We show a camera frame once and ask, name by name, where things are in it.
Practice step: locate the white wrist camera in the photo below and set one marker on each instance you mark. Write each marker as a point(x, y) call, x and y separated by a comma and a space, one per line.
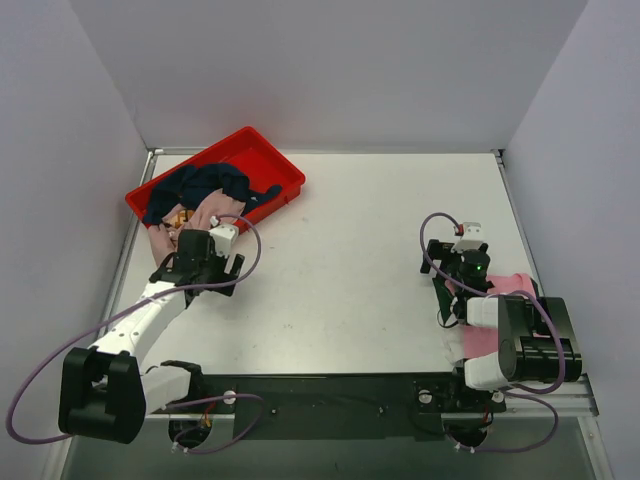
point(223, 235)
point(470, 236)

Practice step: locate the dark green folded t shirt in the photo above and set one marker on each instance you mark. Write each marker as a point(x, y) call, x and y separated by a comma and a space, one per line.
point(445, 318)

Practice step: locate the aluminium front rail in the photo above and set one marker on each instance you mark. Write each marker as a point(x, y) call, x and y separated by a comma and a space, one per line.
point(571, 401)

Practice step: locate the red plastic bin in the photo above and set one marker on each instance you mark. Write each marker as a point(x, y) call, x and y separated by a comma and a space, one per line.
point(251, 153)

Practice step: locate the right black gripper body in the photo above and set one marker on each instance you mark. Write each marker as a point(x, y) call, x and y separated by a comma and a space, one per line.
point(445, 254)

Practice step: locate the bright pink folded t shirt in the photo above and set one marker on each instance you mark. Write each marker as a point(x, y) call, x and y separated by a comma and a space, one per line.
point(481, 332)

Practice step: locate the navy blue t shirt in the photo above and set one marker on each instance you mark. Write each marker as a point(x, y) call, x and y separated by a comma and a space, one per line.
point(189, 185)

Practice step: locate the white folded t shirt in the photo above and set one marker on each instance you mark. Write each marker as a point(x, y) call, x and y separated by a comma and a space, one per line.
point(453, 347)

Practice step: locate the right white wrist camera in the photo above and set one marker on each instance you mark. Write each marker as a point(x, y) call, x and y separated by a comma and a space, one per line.
point(470, 236)

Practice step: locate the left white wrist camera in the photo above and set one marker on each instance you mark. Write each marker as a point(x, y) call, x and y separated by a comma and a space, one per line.
point(223, 235)

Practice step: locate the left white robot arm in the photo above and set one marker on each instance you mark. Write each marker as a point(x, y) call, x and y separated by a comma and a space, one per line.
point(104, 392)

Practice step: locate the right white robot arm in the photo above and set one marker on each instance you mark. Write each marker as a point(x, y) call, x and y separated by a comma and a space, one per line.
point(508, 334)

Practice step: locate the dusty pink t shirt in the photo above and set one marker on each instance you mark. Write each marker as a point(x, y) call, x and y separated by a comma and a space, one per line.
point(163, 237)

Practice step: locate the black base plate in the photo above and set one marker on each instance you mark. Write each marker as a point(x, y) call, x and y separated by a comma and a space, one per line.
point(332, 407)

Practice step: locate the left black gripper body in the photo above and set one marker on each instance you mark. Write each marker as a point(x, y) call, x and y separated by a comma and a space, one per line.
point(198, 276)

